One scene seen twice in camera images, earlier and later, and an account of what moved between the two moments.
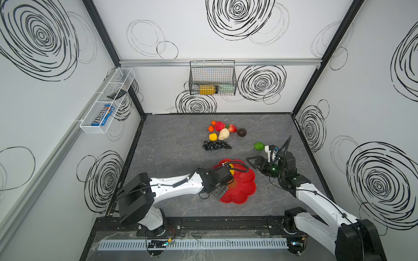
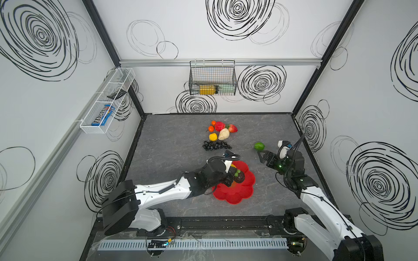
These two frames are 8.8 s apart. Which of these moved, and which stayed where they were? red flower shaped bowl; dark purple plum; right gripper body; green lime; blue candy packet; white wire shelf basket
Moved: right gripper body; dark purple plum
Stayed: white wire shelf basket; green lime; red flower shaped bowl; blue candy packet
